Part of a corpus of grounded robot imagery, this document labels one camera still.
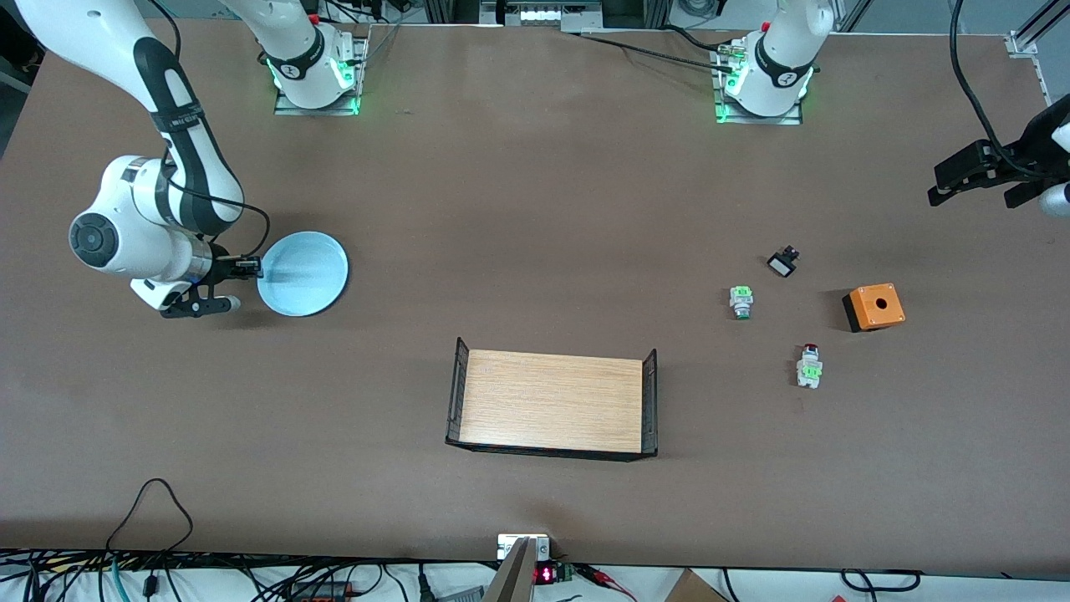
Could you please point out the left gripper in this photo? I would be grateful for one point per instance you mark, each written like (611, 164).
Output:
(1031, 153)

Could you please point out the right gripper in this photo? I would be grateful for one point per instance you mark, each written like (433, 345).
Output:
(222, 268)

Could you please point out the light blue plate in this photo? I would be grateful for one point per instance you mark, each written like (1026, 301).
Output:
(305, 276)

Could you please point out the red push button switch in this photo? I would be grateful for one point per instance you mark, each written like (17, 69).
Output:
(809, 368)

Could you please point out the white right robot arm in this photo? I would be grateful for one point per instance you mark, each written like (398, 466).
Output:
(92, 33)

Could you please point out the black power adapter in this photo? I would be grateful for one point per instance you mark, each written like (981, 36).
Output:
(322, 592)

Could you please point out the black plug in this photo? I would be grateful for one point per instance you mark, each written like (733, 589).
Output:
(426, 585)

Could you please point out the white light fixture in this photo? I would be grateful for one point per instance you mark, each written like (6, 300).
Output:
(539, 14)

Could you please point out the grey metal bar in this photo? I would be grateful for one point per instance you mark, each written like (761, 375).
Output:
(510, 581)

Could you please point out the red digit display module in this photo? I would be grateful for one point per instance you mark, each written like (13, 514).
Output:
(546, 574)

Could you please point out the brown cardboard piece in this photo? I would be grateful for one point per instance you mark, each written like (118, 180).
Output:
(690, 588)

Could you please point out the perforated metal edge rail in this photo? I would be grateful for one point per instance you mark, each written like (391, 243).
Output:
(1047, 84)

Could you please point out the aluminium profile corner post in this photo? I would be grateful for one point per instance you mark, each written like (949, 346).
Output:
(1024, 42)

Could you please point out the orange button enclosure box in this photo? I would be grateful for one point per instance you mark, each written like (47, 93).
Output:
(876, 305)

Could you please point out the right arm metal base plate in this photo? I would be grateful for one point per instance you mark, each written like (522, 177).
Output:
(318, 109)

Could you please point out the black switch with white face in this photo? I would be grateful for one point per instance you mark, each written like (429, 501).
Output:
(782, 265)

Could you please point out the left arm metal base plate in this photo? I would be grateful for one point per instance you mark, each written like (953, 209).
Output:
(736, 118)

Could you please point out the green push button switch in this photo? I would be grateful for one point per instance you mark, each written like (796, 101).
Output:
(741, 299)

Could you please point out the silver bracket plate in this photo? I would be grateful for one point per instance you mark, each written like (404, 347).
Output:
(543, 545)

